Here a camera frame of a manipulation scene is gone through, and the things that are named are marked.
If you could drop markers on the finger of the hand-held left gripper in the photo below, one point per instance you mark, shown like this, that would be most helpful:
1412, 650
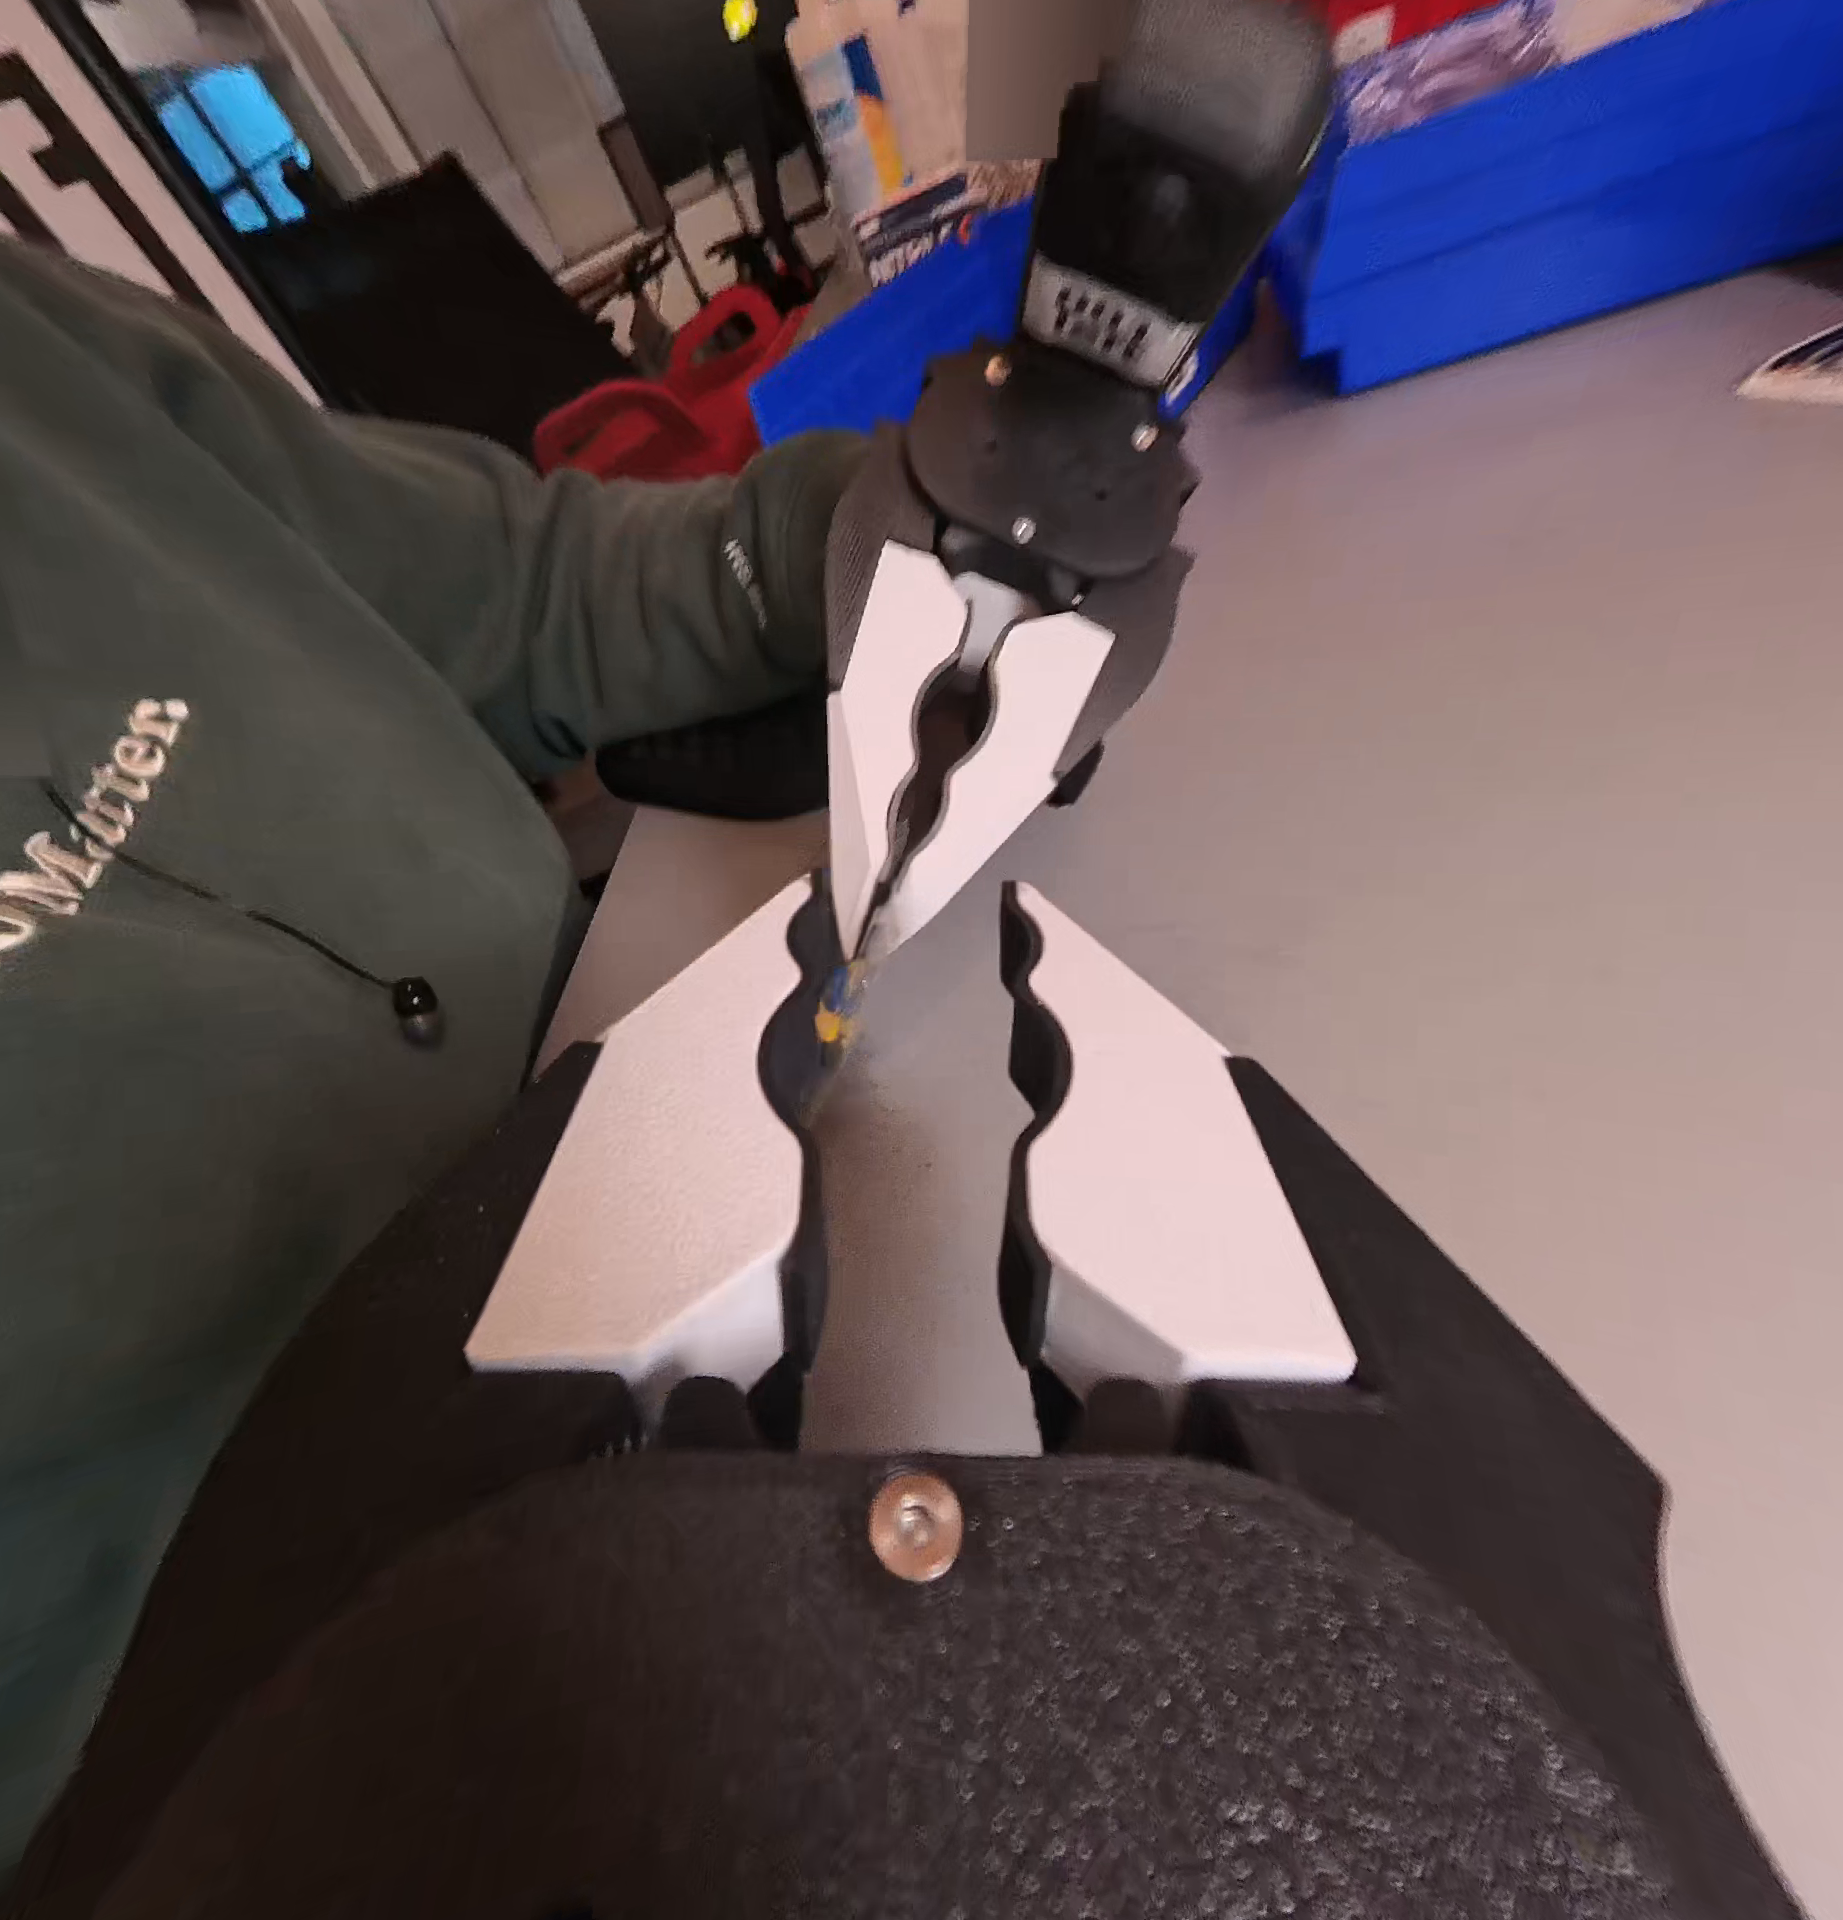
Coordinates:
874, 688
1023, 707

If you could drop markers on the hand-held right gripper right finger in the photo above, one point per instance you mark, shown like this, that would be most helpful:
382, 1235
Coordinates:
1176, 1187

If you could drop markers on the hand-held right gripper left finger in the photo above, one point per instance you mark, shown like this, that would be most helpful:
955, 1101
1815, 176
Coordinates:
651, 1187

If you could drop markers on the clear bag of lego pieces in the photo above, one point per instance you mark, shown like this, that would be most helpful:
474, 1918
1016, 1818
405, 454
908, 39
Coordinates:
842, 1027

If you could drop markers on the person's left forearm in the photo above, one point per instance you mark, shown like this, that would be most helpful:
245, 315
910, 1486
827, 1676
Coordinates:
605, 586

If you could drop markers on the lego instruction booklet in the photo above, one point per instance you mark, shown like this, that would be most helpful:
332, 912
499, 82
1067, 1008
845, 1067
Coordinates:
1823, 361

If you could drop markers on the black mesh chair armrest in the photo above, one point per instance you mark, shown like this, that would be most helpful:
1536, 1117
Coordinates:
708, 760

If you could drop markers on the blue plastic bin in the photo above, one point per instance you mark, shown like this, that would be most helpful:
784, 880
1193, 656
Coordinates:
861, 361
1578, 193

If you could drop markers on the blue white cardboard box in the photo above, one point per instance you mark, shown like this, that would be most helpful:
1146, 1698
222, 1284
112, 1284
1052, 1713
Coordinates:
930, 225

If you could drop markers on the red felt tote bag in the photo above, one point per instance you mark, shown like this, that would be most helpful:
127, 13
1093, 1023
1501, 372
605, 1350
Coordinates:
664, 393

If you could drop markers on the clear plastic parts bags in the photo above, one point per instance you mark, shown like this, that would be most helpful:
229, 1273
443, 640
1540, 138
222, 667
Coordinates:
1446, 69

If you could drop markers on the large black panel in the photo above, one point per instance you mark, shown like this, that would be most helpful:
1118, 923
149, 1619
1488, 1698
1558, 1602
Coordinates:
428, 304

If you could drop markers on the blue lit window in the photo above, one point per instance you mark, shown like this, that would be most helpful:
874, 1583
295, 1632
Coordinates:
229, 141

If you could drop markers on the white board black pattern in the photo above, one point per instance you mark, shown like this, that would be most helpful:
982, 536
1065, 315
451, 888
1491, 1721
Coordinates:
49, 163

